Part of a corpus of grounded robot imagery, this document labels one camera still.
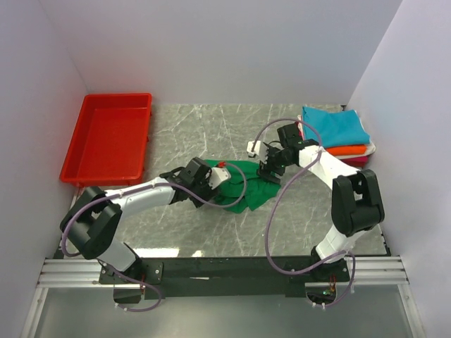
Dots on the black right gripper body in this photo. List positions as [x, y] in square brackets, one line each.
[268, 169]

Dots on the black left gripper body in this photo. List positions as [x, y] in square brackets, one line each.
[206, 190]

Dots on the green t shirt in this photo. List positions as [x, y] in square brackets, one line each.
[258, 191]

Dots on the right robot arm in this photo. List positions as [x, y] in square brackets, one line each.
[356, 205]

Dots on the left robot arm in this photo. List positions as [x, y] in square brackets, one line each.
[91, 223]

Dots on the teal folded shirt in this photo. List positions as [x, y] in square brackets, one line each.
[336, 129]

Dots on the orange folded shirt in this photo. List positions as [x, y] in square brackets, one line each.
[349, 150]

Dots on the magenta folded shirt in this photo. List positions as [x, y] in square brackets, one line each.
[358, 162]

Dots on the red plastic bin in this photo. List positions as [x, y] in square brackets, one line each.
[109, 141]

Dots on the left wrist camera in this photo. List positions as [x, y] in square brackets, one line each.
[218, 176]

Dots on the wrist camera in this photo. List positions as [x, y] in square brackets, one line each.
[218, 176]
[256, 149]

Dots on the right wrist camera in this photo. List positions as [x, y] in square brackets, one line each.
[256, 149]

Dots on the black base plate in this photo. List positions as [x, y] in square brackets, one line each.
[238, 276]

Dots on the aluminium rail frame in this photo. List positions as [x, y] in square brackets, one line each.
[374, 264]

